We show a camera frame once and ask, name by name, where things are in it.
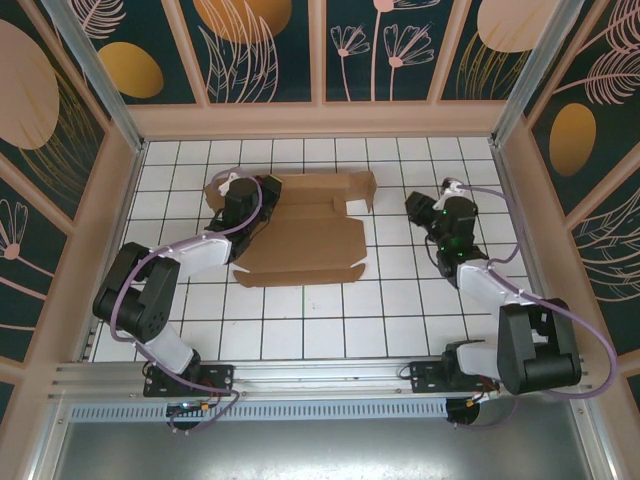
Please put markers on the brown cardboard box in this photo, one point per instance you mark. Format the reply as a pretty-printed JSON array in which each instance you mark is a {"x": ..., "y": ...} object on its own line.
[{"x": 310, "y": 235}]

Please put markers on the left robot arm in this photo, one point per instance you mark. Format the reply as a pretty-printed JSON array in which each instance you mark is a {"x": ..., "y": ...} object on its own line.
[{"x": 150, "y": 300}]

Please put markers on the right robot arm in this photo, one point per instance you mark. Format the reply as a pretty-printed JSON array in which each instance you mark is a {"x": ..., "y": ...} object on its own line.
[{"x": 525, "y": 345}]

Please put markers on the grey metal sheet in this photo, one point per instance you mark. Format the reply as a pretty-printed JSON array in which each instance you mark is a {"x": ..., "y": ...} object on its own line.
[{"x": 320, "y": 450}]

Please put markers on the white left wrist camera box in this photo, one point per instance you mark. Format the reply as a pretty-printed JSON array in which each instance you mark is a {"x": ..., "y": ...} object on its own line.
[{"x": 227, "y": 183}]

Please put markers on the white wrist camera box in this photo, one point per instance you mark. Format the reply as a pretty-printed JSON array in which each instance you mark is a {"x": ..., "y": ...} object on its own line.
[
  {"x": 227, "y": 183},
  {"x": 452, "y": 186}
]

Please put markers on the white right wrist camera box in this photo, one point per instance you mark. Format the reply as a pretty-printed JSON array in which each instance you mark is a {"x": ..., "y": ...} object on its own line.
[{"x": 452, "y": 186}]

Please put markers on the wall panel pink fern leaves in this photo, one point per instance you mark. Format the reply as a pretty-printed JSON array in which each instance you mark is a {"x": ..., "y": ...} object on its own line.
[{"x": 610, "y": 260}]

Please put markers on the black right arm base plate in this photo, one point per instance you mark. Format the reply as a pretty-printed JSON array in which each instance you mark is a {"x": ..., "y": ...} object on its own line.
[{"x": 425, "y": 375}]

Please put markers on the aluminium frame post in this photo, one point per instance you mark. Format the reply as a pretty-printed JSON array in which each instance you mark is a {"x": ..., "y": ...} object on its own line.
[
  {"x": 530, "y": 75},
  {"x": 105, "y": 85}
]

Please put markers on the wall panel pale disc gold lines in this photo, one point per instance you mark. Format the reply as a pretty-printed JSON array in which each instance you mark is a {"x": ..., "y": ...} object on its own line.
[{"x": 490, "y": 45}]

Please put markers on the wall panel orange oval pink fern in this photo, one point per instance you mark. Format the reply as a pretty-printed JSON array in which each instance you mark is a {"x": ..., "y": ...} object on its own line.
[{"x": 590, "y": 100}]

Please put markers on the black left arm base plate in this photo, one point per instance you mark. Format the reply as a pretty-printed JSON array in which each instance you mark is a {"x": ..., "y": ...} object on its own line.
[{"x": 215, "y": 380}]

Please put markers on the wall panel pink flowers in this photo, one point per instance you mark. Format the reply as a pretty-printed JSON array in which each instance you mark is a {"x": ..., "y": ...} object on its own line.
[{"x": 380, "y": 50}]

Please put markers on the aluminium mounting rail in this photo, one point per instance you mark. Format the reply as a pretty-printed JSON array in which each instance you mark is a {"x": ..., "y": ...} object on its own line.
[{"x": 320, "y": 380}]

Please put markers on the wall panel single pink flower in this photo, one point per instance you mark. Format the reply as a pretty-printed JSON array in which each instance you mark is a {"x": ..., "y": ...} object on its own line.
[{"x": 25, "y": 260}]

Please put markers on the wall panel large pale disc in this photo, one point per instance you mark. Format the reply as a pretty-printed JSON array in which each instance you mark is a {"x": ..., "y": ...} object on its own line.
[{"x": 40, "y": 90}]

